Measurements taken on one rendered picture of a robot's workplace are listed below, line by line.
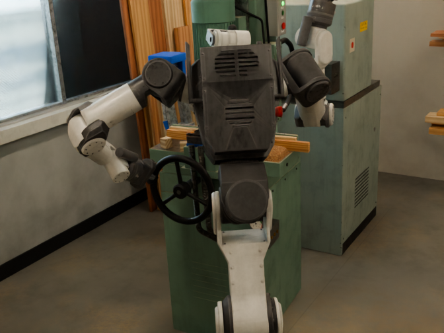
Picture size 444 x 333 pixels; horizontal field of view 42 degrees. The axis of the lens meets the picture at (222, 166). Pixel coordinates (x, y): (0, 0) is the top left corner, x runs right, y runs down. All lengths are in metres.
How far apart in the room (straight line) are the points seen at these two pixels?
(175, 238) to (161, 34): 1.91
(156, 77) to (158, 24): 2.44
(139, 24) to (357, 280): 2.09
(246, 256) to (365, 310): 1.36
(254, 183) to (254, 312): 0.42
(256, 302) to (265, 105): 0.58
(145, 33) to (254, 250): 2.47
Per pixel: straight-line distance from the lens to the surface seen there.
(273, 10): 2.61
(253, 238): 1.78
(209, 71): 1.61
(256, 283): 1.77
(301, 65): 1.79
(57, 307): 3.22
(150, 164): 2.18
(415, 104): 4.58
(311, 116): 1.95
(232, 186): 1.54
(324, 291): 3.15
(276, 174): 2.28
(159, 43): 4.14
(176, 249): 2.65
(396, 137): 4.68
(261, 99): 1.62
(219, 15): 2.34
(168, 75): 1.71
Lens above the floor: 1.65
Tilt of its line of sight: 19 degrees down
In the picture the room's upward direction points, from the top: 3 degrees counter-clockwise
